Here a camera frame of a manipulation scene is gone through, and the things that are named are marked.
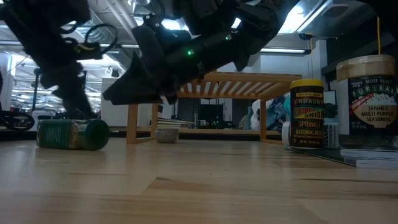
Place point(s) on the blue cloth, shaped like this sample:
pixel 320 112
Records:
pixel 276 112

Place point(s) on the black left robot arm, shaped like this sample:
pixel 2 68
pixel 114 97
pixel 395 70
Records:
pixel 40 28

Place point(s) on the stack of flat papers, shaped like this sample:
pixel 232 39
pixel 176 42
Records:
pixel 174 122

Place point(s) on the white printer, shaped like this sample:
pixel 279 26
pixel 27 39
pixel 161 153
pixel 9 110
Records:
pixel 46 114

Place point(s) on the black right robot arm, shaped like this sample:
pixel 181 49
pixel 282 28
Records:
pixel 211 9

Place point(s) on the yellow-lid crunchy onion jar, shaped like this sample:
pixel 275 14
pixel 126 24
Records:
pixel 307 118

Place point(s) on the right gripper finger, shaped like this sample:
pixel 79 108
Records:
pixel 147 43
pixel 133 84

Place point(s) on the black aluminium table frame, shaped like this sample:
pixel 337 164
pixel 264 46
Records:
pixel 18 136

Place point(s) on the green-lid spice jar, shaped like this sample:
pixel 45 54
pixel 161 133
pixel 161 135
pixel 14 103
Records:
pixel 71 134

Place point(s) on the black background robot arm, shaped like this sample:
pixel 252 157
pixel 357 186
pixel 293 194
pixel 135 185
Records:
pixel 15 121

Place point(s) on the small speckled candle cup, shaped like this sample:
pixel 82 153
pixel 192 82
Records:
pixel 167 135

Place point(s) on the black metal frame stand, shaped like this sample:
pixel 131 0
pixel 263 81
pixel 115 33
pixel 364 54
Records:
pixel 35 90

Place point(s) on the white cloth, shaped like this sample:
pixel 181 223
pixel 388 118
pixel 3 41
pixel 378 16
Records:
pixel 257 115

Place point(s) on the tan-lid furikake jar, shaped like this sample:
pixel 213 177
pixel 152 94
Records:
pixel 373 105

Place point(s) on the wooden slatted shelf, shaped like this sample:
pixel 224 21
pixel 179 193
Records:
pixel 248 77

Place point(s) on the Yellowstone booklet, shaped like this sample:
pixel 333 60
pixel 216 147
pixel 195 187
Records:
pixel 370 162
pixel 320 154

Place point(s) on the black computer box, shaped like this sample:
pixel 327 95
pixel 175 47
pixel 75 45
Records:
pixel 211 115

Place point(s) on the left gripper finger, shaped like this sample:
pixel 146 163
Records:
pixel 76 105

